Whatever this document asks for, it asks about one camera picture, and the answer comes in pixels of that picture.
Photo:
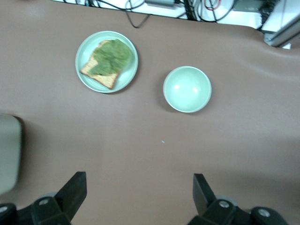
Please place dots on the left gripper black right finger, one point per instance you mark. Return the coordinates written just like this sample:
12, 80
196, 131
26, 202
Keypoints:
206, 206

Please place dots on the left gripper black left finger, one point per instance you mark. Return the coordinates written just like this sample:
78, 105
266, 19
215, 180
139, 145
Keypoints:
68, 199

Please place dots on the silver toaster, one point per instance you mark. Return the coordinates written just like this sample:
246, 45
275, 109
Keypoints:
9, 152

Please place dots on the aluminium frame profile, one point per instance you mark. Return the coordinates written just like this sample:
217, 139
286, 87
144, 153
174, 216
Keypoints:
281, 35

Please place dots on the brown bread slice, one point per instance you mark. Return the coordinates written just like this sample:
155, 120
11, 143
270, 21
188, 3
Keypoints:
103, 78

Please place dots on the green lettuce leaf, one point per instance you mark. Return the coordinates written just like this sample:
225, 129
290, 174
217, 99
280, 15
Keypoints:
111, 56

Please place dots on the pale green plate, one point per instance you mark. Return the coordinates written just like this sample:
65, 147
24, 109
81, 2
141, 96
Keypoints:
85, 54

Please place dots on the pale green bowl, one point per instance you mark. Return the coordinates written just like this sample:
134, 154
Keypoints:
187, 90

